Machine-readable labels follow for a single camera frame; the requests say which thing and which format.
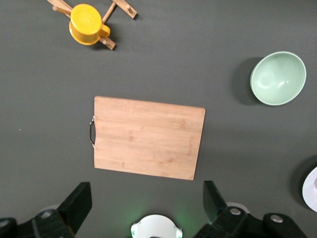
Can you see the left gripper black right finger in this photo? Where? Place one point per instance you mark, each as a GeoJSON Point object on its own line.
{"type": "Point", "coordinates": [215, 205]}

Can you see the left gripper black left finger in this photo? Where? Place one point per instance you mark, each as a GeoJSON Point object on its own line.
{"type": "Point", "coordinates": [74, 208]}

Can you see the white round plate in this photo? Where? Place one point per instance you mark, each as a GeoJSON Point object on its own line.
{"type": "Point", "coordinates": [310, 193]}

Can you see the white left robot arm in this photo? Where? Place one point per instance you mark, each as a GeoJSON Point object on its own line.
{"type": "Point", "coordinates": [156, 226]}

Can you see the bamboo cutting board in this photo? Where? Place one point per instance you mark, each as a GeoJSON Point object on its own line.
{"type": "Point", "coordinates": [148, 138]}

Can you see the light green bowl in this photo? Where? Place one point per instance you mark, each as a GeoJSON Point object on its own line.
{"type": "Point", "coordinates": [278, 79]}

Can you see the yellow mug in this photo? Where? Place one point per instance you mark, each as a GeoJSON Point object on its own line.
{"type": "Point", "coordinates": [85, 23]}

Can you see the wooden mug rack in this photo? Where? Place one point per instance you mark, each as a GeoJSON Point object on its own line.
{"type": "Point", "coordinates": [123, 7]}

